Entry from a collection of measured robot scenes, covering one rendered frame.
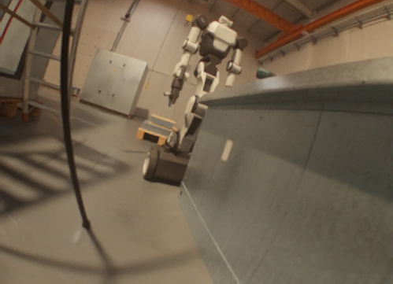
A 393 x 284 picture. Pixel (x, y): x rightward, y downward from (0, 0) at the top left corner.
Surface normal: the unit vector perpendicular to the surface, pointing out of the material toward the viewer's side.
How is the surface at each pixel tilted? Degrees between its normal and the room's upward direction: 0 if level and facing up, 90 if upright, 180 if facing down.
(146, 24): 90
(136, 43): 90
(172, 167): 90
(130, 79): 90
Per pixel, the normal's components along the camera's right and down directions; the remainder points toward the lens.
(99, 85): 0.19, 0.11
